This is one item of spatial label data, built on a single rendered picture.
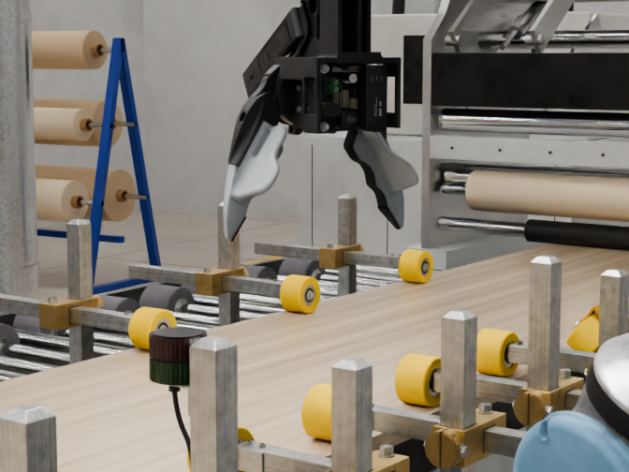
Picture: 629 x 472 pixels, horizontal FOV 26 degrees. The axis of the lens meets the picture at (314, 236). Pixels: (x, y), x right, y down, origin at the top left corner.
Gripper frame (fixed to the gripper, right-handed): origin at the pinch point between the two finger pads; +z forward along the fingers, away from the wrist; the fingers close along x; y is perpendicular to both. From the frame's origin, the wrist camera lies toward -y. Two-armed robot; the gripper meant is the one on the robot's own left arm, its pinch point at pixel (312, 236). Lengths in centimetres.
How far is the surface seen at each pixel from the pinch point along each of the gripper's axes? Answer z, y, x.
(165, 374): 18.1, -33.6, 1.2
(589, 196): 26, -209, 203
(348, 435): 30, -41, 27
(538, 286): 19, -63, 72
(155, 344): 15.2, -34.6, 0.7
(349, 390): 25, -41, 27
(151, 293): 48, -235, 80
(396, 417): 36, -64, 48
